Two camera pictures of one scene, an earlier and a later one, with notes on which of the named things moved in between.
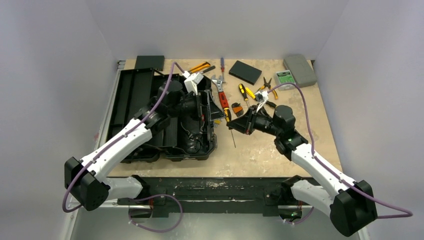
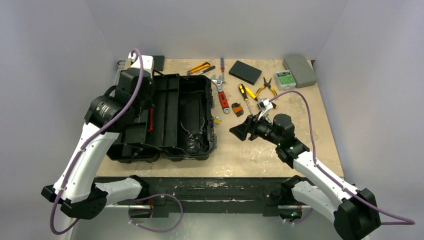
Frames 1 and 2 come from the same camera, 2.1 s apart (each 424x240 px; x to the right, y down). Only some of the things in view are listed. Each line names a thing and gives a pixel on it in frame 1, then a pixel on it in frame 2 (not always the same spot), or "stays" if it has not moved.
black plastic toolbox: [136, 93] stays
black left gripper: [209, 111] -> [149, 103]
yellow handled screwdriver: [250, 92] stays
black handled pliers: [193, 136] stays
